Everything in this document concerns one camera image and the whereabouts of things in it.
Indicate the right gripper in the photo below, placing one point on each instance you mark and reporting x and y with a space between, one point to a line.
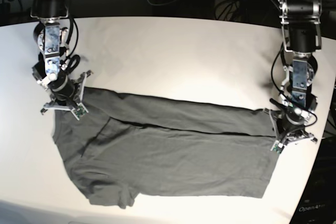
66 94

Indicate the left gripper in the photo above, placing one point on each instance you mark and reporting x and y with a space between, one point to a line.
288 127

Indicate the grey T-shirt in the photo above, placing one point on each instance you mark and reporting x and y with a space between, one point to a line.
132 144

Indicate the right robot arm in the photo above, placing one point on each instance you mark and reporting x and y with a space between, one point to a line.
56 61

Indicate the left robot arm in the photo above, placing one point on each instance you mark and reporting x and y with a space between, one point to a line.
301 38

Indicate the black OpenArm base box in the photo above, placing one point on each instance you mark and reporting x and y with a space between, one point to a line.
317 203

